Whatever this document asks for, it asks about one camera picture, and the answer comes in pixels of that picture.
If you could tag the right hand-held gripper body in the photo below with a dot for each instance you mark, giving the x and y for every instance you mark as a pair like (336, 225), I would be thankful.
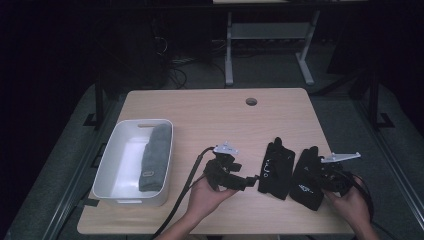
(336, 180)

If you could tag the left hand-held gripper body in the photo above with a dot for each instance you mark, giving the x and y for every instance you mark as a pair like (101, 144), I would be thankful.
(220, 173)

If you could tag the black glove with white print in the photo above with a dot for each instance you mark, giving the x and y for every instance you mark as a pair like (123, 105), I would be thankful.
(306, 180)
(276, 166)

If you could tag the grey mitten with label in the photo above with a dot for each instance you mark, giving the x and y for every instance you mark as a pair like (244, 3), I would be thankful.
(156, 156)

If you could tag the white plastic bin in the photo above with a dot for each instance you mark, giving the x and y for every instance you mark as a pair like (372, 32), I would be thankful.
(125, 166)

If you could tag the person's left hand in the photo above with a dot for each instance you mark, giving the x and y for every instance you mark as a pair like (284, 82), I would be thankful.
(206, 201)

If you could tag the person's right hand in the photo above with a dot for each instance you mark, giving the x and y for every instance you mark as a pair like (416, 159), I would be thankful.
(355, 206)

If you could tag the black stand post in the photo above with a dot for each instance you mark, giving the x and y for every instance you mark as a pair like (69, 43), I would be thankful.
(374, 100)
(99, 100)

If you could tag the grey metal desk frame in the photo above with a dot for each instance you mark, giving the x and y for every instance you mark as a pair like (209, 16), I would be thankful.
(266, 30)

